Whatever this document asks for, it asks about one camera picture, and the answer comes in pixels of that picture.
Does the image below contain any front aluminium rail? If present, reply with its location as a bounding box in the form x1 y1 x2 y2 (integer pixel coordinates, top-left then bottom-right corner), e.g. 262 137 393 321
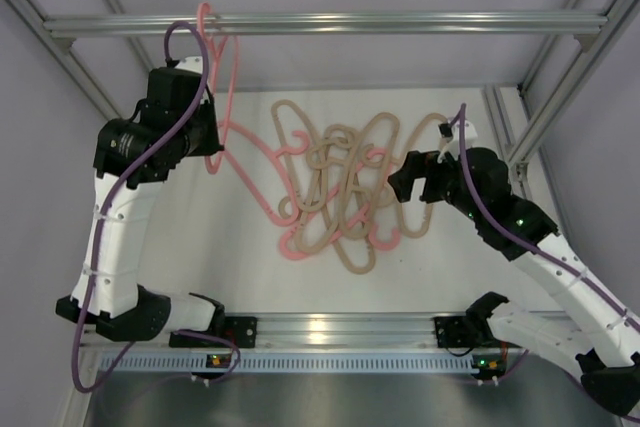
79 311 551 348

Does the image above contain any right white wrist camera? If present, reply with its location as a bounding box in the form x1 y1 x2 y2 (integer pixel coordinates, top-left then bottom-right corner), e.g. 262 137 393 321
437 120 478 163

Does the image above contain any purple cable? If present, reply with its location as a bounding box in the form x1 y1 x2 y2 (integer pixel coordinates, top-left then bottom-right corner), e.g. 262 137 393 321
439 102 640 398
72 20 241 392

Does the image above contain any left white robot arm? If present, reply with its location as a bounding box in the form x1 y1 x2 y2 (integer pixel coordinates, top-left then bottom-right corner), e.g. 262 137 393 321
55 58 225 342

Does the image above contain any beige hanger far left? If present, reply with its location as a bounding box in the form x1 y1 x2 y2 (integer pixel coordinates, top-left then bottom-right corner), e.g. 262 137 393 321
270 99 329 223

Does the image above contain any aluminium hanging rail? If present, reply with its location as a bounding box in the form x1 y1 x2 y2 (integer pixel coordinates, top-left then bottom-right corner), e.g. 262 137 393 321
43 10 609 39

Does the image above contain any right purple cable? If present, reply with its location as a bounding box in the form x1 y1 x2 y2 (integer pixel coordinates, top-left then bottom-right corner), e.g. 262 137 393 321
439 102 640 398

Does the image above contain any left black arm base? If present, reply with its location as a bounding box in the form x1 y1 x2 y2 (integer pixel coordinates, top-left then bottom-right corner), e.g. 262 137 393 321
165 292 258 349

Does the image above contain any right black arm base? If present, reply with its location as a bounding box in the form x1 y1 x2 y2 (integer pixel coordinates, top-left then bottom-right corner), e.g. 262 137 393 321
433 292 509 349

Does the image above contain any beige hanger bottom centre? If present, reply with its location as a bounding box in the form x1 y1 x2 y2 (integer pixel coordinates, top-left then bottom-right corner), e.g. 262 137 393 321
319 156 376 275

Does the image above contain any grey slotted cable duct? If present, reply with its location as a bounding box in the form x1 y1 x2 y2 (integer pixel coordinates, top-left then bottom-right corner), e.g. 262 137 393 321
100 351 504 374

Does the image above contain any pink hanger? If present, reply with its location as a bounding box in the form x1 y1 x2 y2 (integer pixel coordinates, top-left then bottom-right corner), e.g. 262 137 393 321
278 198 402 274
195 1 241 176
218 121 310 227

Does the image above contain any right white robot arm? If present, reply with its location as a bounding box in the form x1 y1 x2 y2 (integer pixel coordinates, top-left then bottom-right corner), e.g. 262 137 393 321
388 148 639 417

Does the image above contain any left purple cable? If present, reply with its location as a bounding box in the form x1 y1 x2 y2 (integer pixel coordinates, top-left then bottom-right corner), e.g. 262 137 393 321
72 20 241 392

